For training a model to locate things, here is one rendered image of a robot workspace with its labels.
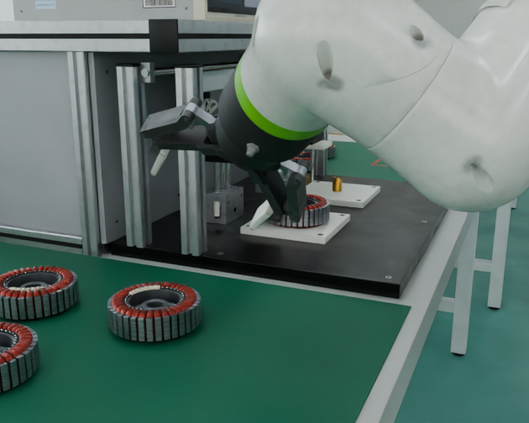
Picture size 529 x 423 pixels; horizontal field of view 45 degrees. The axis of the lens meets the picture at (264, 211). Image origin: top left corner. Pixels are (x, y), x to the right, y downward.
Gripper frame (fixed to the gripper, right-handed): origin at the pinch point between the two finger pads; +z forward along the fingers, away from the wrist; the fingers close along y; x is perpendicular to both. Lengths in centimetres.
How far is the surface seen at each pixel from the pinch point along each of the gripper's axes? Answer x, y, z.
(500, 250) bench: -98, -124, 134
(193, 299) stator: 11.7, -4.7, 4.3
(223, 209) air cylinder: -12.4, -6.1, 32.6
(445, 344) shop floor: -51, -112, 133
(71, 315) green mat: 18.4, 7.1, 13.9
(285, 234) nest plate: -10.0, -16.0, 23.4
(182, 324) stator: 15.3, -4.7, 2.9
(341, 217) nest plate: -19.6, -24.8, 26.8
